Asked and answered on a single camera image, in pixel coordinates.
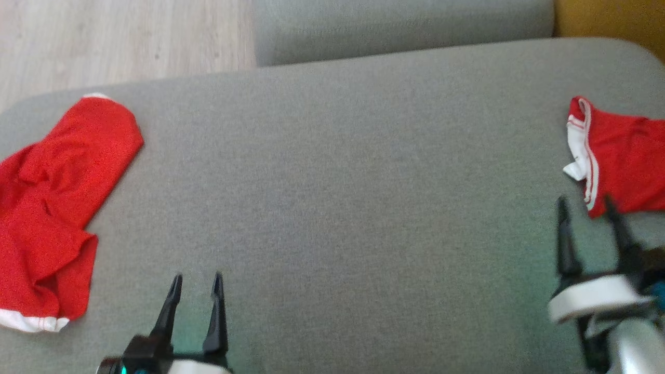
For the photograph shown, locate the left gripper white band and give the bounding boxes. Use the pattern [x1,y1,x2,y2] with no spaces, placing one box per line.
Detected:
[96,272,234,374]

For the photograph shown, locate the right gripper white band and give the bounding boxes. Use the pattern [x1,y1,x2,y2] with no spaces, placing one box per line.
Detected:
[548,195,665,325]

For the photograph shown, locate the red basketball jersey black numbers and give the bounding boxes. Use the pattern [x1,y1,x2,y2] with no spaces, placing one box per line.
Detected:
[563,96,665,219]

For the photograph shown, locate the red shorts white hem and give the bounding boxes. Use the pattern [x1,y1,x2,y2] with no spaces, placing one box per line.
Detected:
[0,92,145,333]

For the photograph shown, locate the large grey sofa seat cushion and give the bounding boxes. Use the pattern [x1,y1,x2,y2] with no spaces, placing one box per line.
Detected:
[0,37,665,374]

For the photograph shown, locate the yellow sofa backrest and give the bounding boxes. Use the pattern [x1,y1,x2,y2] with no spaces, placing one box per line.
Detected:
[553,0,665,63]

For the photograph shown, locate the grey sofa back cushion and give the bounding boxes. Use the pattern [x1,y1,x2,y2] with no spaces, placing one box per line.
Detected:
[252,0,555,68]

